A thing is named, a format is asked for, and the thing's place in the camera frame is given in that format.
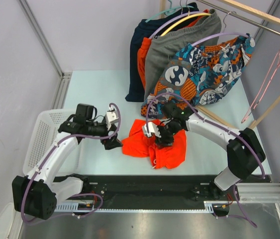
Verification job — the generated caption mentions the bright orange shorts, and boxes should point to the bright orange shorts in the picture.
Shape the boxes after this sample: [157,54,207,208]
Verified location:
[122,119,187,169]

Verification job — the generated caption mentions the metal clothes rail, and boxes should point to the metal clothes rail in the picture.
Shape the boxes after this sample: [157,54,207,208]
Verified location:
[199,0,280,37]

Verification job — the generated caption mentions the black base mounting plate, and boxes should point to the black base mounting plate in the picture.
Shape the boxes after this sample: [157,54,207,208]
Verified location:
[64,175,240,212]

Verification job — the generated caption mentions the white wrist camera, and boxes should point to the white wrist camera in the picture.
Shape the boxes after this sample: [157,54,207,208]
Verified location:
[142,121,160,137]
[105,106,120,130]

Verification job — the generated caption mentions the grey shorts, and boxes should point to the grey shorts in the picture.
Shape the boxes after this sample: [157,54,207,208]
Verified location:
[143,9,216,101]

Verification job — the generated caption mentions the yellow hanger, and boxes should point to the yellow hanger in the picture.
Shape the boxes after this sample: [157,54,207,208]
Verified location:
[161,12,211,36]

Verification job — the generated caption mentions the pink wire hanger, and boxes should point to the pink wire hanger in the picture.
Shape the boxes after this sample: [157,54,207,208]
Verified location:
[241,49,280,123]

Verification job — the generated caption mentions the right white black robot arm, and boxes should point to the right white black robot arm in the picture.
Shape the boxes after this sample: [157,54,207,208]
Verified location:
[149,103,266,200]

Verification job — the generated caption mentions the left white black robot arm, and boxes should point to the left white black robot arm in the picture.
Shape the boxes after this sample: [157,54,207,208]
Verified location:
[12,103,122,224]

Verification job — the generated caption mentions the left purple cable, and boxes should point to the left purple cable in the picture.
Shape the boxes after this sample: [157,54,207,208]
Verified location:
[20,102,122,225]

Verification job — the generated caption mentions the teal hanger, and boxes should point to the teal hanger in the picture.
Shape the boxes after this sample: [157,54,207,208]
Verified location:
[145,0,181,22]

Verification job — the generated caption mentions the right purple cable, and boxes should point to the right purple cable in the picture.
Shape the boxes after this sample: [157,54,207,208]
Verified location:
[145,92,266,229]

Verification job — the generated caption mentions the navy blue shorts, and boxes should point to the navy blue shorts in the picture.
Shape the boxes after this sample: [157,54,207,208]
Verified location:
[125,2,199,103]

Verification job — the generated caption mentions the purple hanger front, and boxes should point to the purple hanger front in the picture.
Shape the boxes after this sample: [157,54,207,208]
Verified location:
[188,11,249,46]

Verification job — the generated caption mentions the white plastic laundry basket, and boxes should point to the white plastic laundry basket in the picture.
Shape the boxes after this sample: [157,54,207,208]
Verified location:
[22,109,81,176]

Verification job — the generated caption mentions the dark orange hanging shorts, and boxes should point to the dark orange hanging shorts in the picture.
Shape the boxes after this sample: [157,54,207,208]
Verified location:
[137,15,202,88]

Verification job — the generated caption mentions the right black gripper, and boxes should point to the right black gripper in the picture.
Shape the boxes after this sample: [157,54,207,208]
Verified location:
[153,121,182,149]

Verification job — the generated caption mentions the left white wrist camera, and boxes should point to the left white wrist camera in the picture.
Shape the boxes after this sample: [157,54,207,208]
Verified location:
[105,106,120,130]

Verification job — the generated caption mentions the aluminium frame post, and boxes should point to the aluminium frame post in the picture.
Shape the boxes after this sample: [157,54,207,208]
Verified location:
[17,0,64,79]

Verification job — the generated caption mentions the purple hanger rear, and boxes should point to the purple hanger rear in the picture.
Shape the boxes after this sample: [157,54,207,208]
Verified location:
[148,10,202,39]

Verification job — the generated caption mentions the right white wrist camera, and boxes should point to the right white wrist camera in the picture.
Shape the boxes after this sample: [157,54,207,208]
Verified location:
[142,121,160,137]

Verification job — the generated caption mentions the purple hanger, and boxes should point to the purple hanger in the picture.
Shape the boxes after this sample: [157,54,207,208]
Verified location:
[148,10,202,39]
[188,11,249,46]

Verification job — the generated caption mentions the patterned blue orange shorts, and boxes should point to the patterned blue orange shorts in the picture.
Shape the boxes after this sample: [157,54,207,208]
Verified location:
[140,34,256,119]

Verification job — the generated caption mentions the wooden clothes rack frame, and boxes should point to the wooden clothes rack frame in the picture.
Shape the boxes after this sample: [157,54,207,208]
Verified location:
[159,0,280,131]

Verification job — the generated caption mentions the white slotted cable duct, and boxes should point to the white slotted cable duct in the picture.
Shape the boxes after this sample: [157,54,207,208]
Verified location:
[55,201,214,214]

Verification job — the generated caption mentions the purple cable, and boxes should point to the purple cable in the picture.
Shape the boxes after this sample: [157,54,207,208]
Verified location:
[20,102,122,225]
[145,92,266,229]

